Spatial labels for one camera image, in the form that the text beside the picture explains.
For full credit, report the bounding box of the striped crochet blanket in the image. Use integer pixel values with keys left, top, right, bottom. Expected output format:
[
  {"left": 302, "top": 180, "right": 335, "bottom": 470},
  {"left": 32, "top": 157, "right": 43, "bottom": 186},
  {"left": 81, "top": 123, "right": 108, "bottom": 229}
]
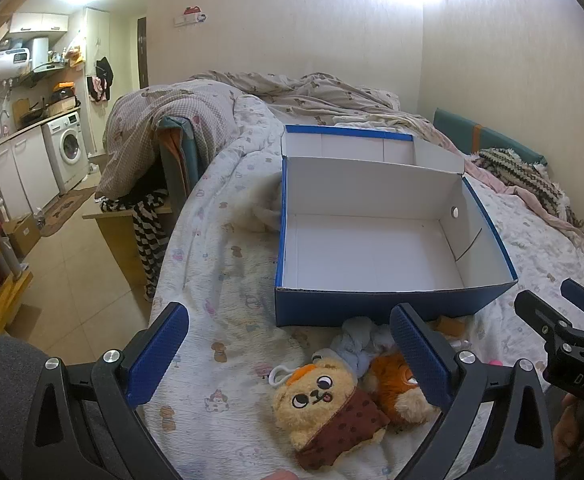
[{"left": 472, "top": 147, "right": 584, "bottom": 243}]

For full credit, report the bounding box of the white washing machine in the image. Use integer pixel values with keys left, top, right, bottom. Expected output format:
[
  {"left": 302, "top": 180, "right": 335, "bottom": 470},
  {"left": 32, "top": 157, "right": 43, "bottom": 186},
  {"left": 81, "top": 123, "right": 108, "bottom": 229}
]
[{"left": 42, "top": 111, "right": 90, "bottom": 196}]

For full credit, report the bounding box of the person's right hand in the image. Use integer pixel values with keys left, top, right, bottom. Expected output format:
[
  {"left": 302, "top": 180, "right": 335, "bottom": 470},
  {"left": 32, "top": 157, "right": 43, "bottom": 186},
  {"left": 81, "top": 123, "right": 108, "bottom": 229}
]
[{"left": 554, "top": 392, "right": 584, "bottom": 466}]

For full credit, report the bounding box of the pink hanging garment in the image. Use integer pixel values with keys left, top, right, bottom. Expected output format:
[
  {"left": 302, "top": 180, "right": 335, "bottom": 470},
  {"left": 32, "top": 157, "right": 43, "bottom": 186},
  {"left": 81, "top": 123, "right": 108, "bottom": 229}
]
[{"left": 86, "top": 76, "right": 110, "bottom": 102}]

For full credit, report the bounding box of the tall white cabinet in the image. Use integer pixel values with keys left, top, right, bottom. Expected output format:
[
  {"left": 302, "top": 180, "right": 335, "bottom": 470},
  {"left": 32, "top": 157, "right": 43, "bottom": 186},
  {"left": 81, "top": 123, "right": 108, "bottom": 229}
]
[{"left": 82, "top": 6, "right": 115, "bottom": 156}]

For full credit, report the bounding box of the yellow bear plush brown scarf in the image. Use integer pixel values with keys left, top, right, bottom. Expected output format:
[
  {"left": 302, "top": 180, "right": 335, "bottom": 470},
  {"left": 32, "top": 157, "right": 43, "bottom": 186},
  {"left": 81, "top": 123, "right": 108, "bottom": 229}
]
[{"left": 271, "top": 350, "right": 390, "bottom": 471}]

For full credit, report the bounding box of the white wall cabinet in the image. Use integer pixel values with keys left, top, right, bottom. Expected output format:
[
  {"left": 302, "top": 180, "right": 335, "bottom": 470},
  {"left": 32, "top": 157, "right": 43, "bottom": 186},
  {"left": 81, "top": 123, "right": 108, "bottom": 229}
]
[{"left": 9, "top": 12, "right": 70, "bottom": 36}]

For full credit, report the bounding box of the blue cardboard shoe box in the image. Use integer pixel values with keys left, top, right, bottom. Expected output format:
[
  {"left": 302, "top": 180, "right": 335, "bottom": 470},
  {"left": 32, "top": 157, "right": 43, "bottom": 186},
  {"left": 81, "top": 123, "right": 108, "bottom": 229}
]
[{"left": 273, "top": 124, "right": 519, "bottom": 328}]

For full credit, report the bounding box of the brown floor rug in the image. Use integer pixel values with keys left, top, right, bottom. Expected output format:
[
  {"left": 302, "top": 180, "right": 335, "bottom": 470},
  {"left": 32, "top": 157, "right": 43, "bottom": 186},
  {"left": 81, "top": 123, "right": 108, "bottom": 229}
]
[{"left": 39, "top": 187, "right": 97, "bottom": 238}]

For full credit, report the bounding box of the black white striped cloth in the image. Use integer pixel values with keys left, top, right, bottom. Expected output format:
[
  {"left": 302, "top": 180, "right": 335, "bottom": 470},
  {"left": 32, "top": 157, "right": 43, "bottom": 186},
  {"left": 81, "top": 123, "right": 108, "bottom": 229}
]
[{"left": 99, "top": 187, "right": 170, "bottom": 303}]

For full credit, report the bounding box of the orange fox plush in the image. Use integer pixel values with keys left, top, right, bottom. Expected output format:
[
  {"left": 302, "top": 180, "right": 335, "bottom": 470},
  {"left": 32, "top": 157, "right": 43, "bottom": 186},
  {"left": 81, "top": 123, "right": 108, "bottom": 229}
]
[{"left": 362, "top": 350, "right": 443, "bottom": 426}]

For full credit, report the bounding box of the wooden side table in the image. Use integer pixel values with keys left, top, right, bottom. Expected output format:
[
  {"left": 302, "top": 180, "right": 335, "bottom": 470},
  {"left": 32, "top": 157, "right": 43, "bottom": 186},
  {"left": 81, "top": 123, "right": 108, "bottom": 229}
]
[{"left": 82, "top": 195, "right": 173, "bottom": 291}]

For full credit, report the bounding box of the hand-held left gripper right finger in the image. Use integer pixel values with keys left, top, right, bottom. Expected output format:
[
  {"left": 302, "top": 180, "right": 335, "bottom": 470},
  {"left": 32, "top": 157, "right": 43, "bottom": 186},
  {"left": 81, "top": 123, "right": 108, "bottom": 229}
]
[{"left": 389, "top": 304, "right": 555, "bottom": 480}]

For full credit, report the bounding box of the white base cabinet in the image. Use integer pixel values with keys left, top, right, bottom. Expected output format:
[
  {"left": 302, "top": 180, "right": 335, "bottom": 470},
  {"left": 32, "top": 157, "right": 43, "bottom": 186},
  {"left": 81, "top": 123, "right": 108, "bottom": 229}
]
[{"left": 0, "top": 125, "right": 60, "bottom": 221}]

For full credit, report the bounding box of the pink cloth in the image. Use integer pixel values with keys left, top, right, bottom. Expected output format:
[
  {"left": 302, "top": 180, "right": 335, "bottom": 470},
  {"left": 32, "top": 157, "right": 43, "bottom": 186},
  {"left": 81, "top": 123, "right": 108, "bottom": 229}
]
[{"left": 464, "top": 155, "right": 573, "bottom": 226}]

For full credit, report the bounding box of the teal padded board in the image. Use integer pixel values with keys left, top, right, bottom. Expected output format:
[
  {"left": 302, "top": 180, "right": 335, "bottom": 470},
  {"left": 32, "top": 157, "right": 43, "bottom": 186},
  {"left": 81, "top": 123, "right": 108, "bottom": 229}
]
[{"left": 154, "top": 115, "right": 197, "bottom": 201}]

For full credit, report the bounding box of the dark hanging garment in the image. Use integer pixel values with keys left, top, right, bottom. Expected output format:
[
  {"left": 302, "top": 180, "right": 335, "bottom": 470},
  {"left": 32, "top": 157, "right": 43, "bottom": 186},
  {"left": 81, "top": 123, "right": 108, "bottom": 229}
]
[{"left": 95, "top": 56, "right": 115, "bottom": 88}]

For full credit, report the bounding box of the light blue plush toy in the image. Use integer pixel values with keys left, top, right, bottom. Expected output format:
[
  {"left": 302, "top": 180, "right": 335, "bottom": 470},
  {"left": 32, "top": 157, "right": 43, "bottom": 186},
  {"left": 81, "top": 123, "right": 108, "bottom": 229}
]
[{"left": 329, "top": 316, "right": 403, "bottom": 378}]

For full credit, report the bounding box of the yellow rack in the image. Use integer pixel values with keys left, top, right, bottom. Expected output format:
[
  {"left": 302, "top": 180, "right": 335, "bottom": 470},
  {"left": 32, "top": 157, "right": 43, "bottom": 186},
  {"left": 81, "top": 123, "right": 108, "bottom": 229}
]
[{"left": 0, "top": 245, "right": 35, "bottom": 336}]

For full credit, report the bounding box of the dark door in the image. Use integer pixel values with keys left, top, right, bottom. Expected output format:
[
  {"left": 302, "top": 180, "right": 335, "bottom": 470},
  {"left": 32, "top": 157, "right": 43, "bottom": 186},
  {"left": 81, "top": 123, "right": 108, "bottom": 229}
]
[{"left": 136, "top": 16, "right": 150, "bottom": 88}]

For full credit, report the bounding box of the range hood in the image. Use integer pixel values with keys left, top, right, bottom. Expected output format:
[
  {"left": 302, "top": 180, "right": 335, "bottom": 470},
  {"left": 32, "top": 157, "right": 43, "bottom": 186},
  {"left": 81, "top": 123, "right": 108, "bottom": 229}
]
[{"left": 30, "top": 37, "right": 67, "bottom": 73}]

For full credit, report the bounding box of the teal pillow orange stripe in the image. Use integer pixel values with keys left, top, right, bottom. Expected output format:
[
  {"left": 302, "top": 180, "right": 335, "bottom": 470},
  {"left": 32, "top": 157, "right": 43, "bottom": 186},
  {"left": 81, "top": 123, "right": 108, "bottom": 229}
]
[{"left": 432, "top": 107, "right": 548, "bottom": 166}]

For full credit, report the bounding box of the beige printed duvet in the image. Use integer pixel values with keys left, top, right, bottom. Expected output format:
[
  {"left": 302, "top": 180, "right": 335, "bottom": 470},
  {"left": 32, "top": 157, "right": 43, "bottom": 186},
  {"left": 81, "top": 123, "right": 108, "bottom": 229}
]
[{"left": 189, "top": 71, "right": 453, "bottom": 151}]

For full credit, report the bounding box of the wall switch with red item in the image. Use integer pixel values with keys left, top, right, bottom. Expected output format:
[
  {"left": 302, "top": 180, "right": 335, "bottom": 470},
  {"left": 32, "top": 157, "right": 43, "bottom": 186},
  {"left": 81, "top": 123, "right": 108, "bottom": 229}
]
[{"left": 174, "top": 6, "right": 207, "bottom": 26}]

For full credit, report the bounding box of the white water heater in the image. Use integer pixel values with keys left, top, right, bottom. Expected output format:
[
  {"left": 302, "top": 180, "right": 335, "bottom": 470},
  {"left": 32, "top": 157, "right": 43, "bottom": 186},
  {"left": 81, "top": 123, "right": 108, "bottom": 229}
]
[{"left": 0, "top": 47, "right": 35, "bottom": 86}]

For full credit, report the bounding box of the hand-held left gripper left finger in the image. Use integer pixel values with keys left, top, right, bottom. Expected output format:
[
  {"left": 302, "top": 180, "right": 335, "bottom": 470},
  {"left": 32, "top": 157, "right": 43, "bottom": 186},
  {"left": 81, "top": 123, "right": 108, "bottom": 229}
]
[{"left": 22, "top": 302, "right": 190, "bottom": 480}]

